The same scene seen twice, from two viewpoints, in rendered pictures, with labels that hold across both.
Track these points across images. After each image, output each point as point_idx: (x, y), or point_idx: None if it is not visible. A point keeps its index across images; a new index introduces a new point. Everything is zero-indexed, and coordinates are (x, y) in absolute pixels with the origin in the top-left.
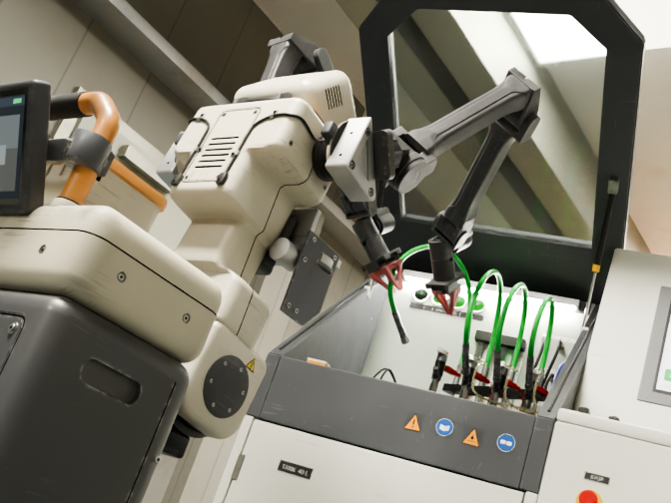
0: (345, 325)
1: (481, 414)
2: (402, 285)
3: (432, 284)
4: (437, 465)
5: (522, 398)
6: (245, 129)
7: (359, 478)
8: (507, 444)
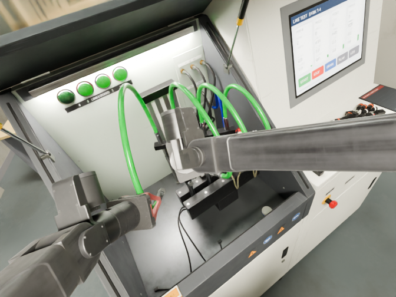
0: None
1: (283, 221)
2: (159, 197)
3: (190, 179)
4: (268, 247)
5: None
6: None
7: (236, 280)
8: (296, 216)
